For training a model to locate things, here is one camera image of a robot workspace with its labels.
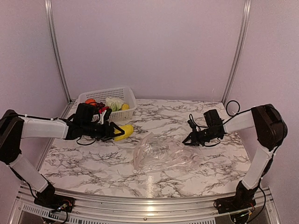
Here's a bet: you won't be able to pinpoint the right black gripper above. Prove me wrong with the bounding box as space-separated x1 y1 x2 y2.
182 127 219 147

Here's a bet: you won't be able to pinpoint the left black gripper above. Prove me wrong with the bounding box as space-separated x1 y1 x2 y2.
82 120 124 141

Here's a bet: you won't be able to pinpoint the red fake pepper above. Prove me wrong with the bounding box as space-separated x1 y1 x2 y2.
99 106 112 114

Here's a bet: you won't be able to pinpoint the white fake cauliflower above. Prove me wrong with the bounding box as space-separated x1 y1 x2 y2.
106 97 124 112

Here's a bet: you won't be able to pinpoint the orange fake pumpkin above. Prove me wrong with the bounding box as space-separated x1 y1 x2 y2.
85 98 97 105

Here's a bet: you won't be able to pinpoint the clear zip top bag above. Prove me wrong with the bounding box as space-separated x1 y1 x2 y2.
133 133 204 174

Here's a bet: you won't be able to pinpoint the purple fake grapes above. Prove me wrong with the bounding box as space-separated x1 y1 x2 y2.
96 102 105 108

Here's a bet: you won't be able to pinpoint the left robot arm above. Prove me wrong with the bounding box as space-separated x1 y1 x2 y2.
0 103 125 208

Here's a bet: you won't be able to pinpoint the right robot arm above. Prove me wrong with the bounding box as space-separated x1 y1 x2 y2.
182 104 288 209

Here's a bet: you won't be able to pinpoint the white perforated plastic basket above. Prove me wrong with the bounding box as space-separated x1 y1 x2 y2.
78 87 137 121

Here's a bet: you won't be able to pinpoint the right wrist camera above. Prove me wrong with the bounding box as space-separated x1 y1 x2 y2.
187 114 201 132

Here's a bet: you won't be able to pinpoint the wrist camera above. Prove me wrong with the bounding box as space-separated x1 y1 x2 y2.
187 114 201 132
99 108 112 125

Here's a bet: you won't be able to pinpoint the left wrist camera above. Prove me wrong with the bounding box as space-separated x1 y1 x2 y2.
99 108 112 125

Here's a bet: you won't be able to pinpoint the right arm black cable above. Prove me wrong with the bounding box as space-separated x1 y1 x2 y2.
221 100 255 126

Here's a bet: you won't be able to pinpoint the front aluminium rail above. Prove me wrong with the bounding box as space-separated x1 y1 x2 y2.
9 186 281 224

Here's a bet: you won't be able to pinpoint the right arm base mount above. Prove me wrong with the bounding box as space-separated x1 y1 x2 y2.
214 196 256 214

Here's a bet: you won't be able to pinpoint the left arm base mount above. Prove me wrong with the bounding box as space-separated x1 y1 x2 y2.
34 194 75 213

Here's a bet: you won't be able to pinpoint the left aluminium frame post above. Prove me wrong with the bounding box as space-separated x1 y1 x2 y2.
44 0 72 104

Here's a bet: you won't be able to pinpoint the aluminium frame post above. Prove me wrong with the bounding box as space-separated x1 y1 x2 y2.
221 0 252 105
44 0 72 104

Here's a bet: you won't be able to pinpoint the right aluminium frame post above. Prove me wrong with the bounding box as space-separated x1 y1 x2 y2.
221 0 252 105

